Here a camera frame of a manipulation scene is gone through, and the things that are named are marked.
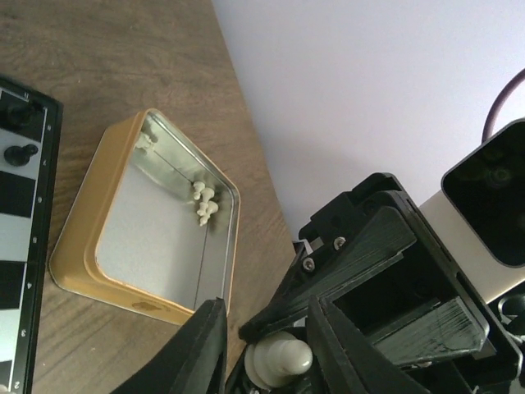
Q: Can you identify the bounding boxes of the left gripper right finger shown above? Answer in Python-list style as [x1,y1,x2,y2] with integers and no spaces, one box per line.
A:
[306,296,428,394]

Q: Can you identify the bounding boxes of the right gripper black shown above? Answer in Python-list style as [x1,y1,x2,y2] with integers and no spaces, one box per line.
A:
[237,173,524,393]

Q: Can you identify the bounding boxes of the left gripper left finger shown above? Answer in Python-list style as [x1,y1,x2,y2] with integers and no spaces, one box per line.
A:
[113,299,227,394]

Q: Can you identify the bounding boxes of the white pawn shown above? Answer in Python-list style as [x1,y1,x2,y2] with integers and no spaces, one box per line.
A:
[244,332,313,390]

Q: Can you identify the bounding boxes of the white chess pawns in tin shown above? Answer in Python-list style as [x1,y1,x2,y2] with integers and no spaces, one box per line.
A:
[193,181,219,227]

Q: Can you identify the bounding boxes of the black white chess board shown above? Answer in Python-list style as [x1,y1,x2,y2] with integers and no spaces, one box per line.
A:
[1,76,63,393]

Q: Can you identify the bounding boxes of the black chess pawn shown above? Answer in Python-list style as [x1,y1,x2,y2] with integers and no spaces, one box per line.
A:
[3,144,39,167]

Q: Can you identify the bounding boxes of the black chess piece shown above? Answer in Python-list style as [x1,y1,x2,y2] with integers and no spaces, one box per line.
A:
[1,102,42,131]

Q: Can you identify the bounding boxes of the yellow metal tin box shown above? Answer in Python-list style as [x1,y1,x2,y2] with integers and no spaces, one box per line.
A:
[49,108,240,325]

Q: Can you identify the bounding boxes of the white piece in tin corner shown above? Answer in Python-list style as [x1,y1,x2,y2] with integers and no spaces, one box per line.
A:
[135,131,158,155]

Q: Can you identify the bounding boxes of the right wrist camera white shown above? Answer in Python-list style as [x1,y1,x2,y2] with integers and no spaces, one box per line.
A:
[419,119,524,303]

